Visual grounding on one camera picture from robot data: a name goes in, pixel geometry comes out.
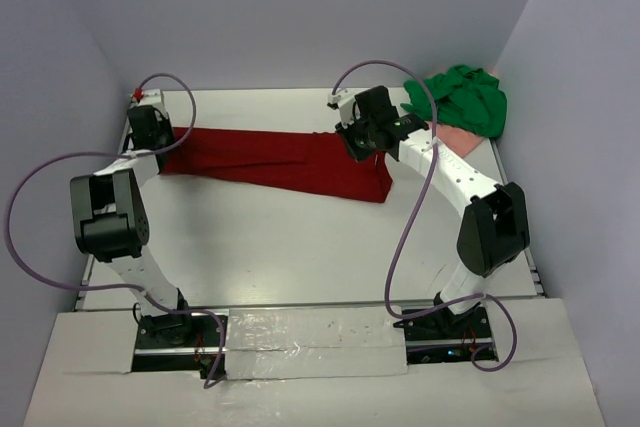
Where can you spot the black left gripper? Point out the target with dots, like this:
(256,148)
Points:
(151,132)

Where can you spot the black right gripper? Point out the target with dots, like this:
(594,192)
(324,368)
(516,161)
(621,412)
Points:
(353,135)

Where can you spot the red t-shirt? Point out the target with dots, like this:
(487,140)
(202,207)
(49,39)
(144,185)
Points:
(313,163)

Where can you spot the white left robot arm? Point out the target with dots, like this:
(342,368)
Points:
(110,223)

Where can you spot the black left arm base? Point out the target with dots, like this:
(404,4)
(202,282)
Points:
(164,345)

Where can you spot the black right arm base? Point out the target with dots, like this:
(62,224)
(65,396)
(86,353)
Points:
(444,338)

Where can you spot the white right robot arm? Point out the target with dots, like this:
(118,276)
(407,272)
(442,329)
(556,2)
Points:
(494,226)

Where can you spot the pink t-shirt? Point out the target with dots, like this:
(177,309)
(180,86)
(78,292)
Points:
(460,139)

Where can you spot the green t-shirt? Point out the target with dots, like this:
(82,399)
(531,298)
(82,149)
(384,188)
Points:
(462,97)

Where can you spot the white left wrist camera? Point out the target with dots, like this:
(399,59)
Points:
(148,97)

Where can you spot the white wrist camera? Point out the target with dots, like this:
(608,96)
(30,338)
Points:
(148,97)
(344,101)

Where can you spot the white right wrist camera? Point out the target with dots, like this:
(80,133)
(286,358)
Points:
(344,101)

